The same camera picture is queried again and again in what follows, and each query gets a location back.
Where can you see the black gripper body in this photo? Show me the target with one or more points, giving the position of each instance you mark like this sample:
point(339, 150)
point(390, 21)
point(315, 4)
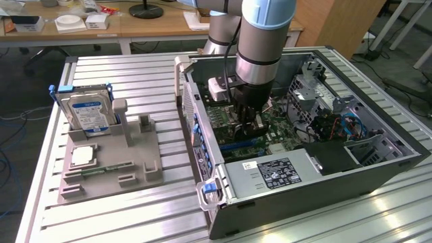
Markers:
point(253, 95)

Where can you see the graphics card with black fan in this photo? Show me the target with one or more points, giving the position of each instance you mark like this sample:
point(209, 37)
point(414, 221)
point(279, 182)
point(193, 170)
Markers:
point(251, 135)

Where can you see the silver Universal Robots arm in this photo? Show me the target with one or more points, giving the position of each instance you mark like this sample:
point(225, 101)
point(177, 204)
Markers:
point(257, 45)

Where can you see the socket cover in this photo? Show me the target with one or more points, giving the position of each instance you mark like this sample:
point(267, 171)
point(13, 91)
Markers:
point(269, 106)

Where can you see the green motherboard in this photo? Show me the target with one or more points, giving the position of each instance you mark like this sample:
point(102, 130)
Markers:
point(281, 126)

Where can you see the installed RAM stick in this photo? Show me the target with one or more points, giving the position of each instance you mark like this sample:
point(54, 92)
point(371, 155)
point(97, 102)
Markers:
point(226, 130)

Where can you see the blue expansion slot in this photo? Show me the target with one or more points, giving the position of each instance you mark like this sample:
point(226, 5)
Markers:
point(237, 146)

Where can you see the small silver chipset heatsink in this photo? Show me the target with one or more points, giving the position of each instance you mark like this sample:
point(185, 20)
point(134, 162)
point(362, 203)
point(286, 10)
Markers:
point(278, 148)

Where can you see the silver metal drive cage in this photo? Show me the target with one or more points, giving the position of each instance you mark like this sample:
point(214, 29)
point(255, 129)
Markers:
point(307, 98)

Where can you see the grey power supply unit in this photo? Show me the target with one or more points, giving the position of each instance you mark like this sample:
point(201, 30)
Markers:
point(243, 179)

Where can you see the blue release latch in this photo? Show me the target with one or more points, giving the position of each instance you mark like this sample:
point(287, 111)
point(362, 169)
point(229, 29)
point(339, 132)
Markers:
point(209, 188)

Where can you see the white paper stack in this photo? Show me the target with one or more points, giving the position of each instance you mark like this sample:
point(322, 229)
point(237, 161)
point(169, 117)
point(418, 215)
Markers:
point(194, 21)

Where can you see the black open PC case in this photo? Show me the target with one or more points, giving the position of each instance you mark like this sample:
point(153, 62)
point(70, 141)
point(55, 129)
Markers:
point(303, 202)

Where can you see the wooden cabinet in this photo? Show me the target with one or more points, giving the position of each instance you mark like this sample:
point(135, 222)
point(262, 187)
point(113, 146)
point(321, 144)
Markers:
point(345, 25)

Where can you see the grey parts rack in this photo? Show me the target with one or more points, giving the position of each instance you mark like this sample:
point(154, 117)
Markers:
point(118, 157)

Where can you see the wooden desk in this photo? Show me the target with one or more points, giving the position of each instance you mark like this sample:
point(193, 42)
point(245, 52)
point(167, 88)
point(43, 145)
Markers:
point(153, 25)

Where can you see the black round lamp base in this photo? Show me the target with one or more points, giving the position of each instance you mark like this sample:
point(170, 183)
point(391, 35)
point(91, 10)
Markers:
point(146, 11)

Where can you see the hard disk with blue carrier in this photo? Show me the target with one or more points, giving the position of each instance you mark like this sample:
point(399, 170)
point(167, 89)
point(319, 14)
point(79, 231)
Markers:
point(87, 114)

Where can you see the green RAM stick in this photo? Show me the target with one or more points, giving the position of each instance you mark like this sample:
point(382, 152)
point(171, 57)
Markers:
point(102, 170)

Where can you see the silver CPU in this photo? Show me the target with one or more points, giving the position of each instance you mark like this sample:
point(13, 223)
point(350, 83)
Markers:
point(83, 155)

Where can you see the red packet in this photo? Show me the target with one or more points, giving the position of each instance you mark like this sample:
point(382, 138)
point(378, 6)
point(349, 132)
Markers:
point(110, 10)

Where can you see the white labelled box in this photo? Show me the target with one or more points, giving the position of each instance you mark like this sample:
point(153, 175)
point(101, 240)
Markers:
point(98, 22)

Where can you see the white round container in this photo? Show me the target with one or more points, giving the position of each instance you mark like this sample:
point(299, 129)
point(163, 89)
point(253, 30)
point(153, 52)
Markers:
point(70, 24)

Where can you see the white box with dark lid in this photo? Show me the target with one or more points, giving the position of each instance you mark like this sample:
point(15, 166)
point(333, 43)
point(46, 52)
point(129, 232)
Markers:
point(27, 24)

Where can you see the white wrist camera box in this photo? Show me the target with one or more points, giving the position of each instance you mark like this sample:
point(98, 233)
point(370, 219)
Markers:
point(218, 92)

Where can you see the white table frame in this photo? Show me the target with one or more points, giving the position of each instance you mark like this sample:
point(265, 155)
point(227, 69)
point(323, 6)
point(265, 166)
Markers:
point(386, 30)

